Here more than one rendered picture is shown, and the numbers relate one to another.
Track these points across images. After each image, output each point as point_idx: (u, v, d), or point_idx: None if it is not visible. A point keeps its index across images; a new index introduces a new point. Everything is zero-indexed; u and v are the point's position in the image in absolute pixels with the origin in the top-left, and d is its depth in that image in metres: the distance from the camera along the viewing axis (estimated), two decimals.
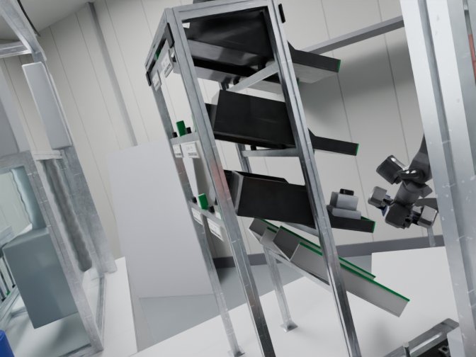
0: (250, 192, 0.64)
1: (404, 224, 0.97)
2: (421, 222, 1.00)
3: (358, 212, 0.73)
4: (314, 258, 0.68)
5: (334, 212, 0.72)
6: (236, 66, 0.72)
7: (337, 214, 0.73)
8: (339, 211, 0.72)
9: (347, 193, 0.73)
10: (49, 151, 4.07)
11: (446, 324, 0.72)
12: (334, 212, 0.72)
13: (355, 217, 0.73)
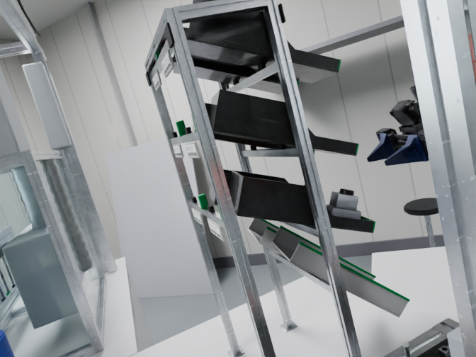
0: (250, 192, 0.64)
1: (416, 102, 0.73)
2: None
3: (358, 212, 0.73)
4: (314, 258, 0.68)
5: (334, 212, 0.72)
6: (236, 66, 0.72)
7: (337, 214, 0.73)
8: (339, 211, 0.72)
9: (347, 193, 0.73)
10: (49, 151, 4.07)
11: (446, 324, 0.72)
12: (334, 212, 0.72)
13: (355, 217, 0.73)
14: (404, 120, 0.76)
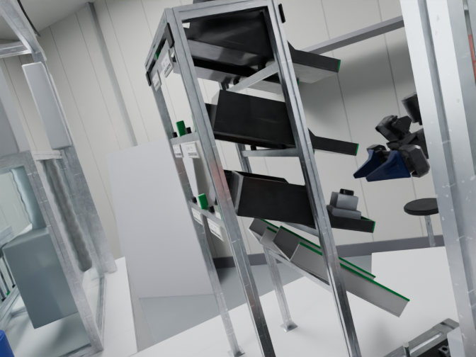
0: (250, 192, 0.64)
1: (399, 117, 0.71)
2: (407, 144, 0.68)
3: (358, 212, 0.73)
4: (314, 258, 0.68)
5: (334, 212, 0.72)
6: (236, 66, 0.72)
7: (337, 214, 0.73)
8: (339, 211, 0.72)
9: (347, 193, 0.73)
10: (49, 151, 4.07)
11: (446, 324, 0.72)
12: (334, 212, 0.72)
13: (355, 217, 0.73)
14: (389, 136, 0.74)
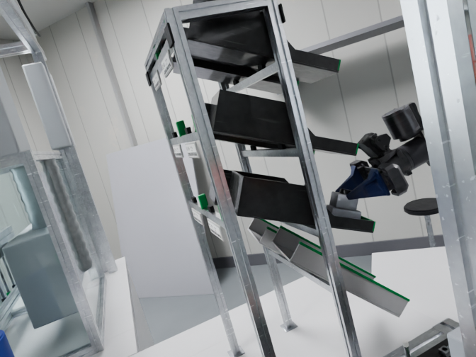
0: (250, 192, 0.64)
1: (379, 135, 0.71)
2: (386, 163, 0.68)
3: (358, 212, 0.73)
4: (314, 258, 0.68)
5: (334, 212, 0.72)
6: (236, 66, 0.72)
7: (337, 214, 0.73)
8: (339, 211, 0.72)
9: (347, 193, 0.73)
10: (49, 151, 4.07)
11: (446, 324, 0.72)
12: (334, 212, 0.72)
13: (355, 217, 0.73)
14: (370, 153, 0.75)
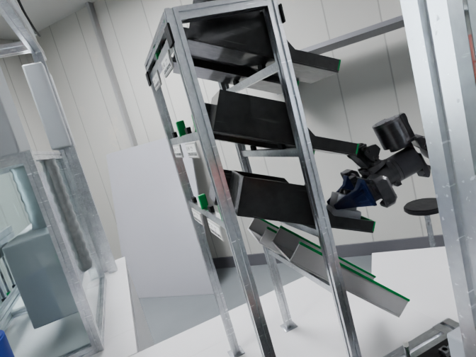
0: (250, 192, 0.64)
1: (368, 146, 0.71)
2: (375, 174, 0.68)
3: (358, 212, 0.73)
4: (314, 258, 0.68)
5: (334, 212, 0.72)
6: (236, 66, 0.72)
7: (337, 214, 0.73)
8: (339, 211, 0.72)
9: (347, 193, 0.73)
10: (49, 151, 4.07)
11: (446, 324, 0.72)
12: (334, 212, 0.72)
13: (355, 217, 0.73)
14: (360, 163, 0.75)
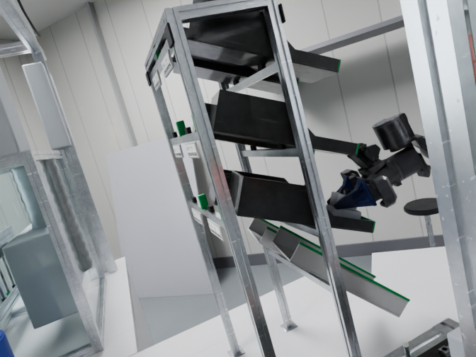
0: (250, 192, 0.64)
1: (368, 146, 0.71)
2: (375, 174, 0.68)
3: (358, 212, 0.73)
4: (314, 258, 0.68)
5: (334, 212, 0.72)
6: (236, 66, 0.72)
7: (337, 214, 0.73)
8: (339, 211, 0.72)
9: (347, 193, 0.73)
10: (49, 151, 4.07)
11: (446, 324, 0.72)
12: (334, 212, 0.72)
13: (355, 217, 0.73)
14: (360, 163, 0.75)
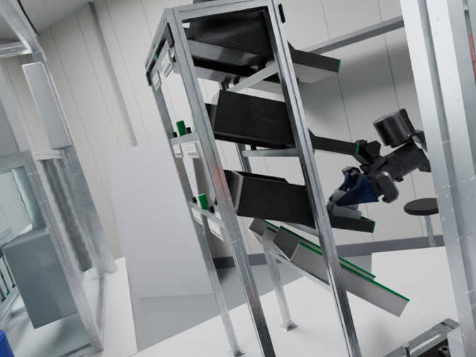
0: (250, 192, 0.64)
1: (369, 142, 0.71)
2: (376, 170, 0.68)
3: (359, 212, 0.73)
4: (314, 258, 0.68)
5: (336, 208, 0.72)
6: (236, 66, 0.72)
7: (338, 211, 0.72)
8: (341, 208, 0.72)
9: None
10: (49, 151, 4.07)
11: (446, 324, 0.72)
12: (336, 209, 0.72)
13: (355, 216, 0.73)
14: (361, 160, 0.75)
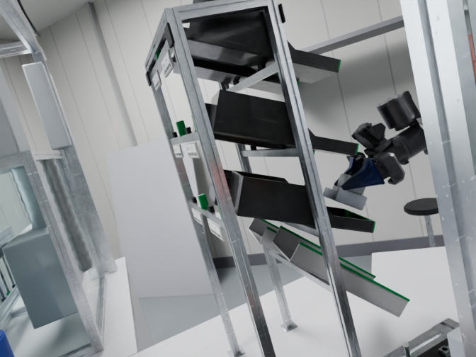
0: (250, 192, 0.64)
1: (373, 125, 0.71)
2: (382, 151, 0.68)
3: (364, 197, 0.72)
4: (314, 258, 0.68)
5: (341, 192, 0.72)
6: (236, 66, 0.72)
7: (343, 195, 0.72)
8: (346, 192, 0.72)
9: None
10: (49, 151, 4.07)
11: (446, 324, 0.72)
12: (341, 193, 0.72)
13: (360, 201, 0.73)
14: (365, 144, 0.74)
